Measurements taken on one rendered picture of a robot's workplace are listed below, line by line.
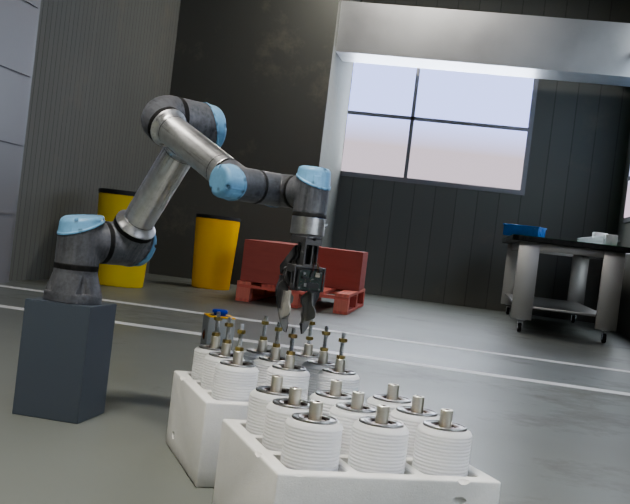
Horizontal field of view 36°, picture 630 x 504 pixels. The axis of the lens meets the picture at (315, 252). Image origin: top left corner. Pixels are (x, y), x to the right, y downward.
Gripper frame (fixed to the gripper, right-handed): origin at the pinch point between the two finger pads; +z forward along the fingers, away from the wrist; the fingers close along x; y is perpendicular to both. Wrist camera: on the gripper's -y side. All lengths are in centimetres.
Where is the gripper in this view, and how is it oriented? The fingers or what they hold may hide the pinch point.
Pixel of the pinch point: (293, 326)
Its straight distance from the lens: 214.2
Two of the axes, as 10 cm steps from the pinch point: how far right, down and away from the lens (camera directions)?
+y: 3.2, 0.5, -9.5
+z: -1.2, 9.9, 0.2
